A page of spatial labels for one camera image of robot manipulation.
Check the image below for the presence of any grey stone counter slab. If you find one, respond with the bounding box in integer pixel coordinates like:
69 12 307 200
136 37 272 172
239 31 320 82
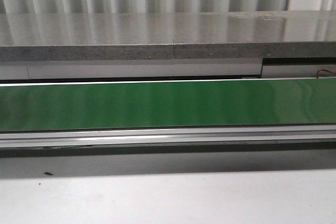
1 11 335 62

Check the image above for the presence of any white cabinet panel under counter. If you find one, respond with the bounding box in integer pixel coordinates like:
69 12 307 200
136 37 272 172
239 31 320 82
1 57 335 81

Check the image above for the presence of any red orange wire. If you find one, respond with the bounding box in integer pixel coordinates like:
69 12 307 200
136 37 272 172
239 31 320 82
314 69 336 79

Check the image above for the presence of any aluminium conveyor frame rail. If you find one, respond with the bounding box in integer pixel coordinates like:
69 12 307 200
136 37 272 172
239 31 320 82
1 124 335 157

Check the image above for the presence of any green conveyor belt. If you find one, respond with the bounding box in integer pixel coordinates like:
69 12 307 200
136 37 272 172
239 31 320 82
1 78 335 132

